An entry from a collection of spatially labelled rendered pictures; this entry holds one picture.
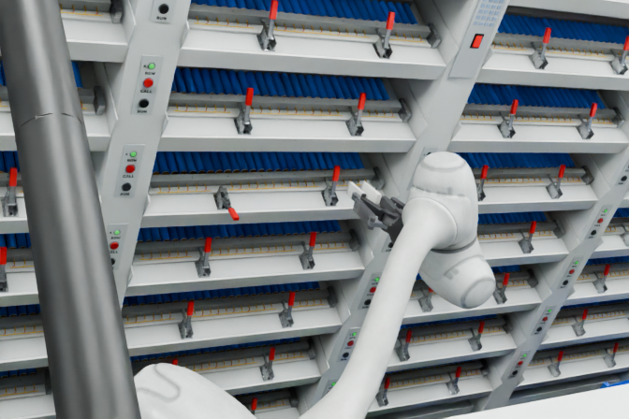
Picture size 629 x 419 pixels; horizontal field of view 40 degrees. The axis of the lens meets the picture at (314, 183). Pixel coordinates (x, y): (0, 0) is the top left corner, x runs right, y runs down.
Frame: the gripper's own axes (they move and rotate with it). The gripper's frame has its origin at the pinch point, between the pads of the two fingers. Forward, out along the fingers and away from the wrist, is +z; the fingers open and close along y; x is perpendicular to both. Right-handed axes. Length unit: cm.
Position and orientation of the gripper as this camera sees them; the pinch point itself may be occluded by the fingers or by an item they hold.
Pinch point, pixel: (363, 194)
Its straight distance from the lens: 187.4
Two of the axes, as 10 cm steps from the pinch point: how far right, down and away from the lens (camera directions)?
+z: -4.6, -4.2, 7.9
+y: 8.7, -0.2, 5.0
